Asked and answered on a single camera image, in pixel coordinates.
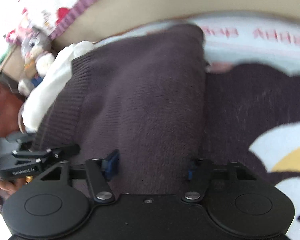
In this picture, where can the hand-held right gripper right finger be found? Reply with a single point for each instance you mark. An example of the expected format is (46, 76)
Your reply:
(190, 172)

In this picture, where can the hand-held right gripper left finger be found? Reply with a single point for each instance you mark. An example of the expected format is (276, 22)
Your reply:
(112, 165)

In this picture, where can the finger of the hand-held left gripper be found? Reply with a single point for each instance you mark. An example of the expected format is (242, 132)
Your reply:
(65, 151)
(20, 138)

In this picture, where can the brown knitted sweater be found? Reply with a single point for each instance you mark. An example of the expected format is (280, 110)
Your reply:
(140, 92)

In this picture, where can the person's left hand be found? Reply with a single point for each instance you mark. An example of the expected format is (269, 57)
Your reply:
(2, 185)

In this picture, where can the red-brown wooden drawer cabinet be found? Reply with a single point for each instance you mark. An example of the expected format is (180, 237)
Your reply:
(5, 105)

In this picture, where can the white folded garment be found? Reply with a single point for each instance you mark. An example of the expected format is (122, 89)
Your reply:
(55, 80)

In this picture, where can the beige nightstand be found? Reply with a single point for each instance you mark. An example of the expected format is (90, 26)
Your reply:
(12, 60)

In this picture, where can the grey plush rabbit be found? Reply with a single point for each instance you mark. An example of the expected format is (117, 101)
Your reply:
(36, 43)

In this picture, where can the checkered floor mat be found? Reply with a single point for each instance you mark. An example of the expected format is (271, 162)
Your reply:
(252, 92)

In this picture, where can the red plush toy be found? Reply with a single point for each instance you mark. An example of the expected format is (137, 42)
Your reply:
(11, 33)

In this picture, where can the printed quilt with purple ruffle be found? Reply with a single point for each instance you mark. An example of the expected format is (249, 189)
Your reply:
(52, 0)

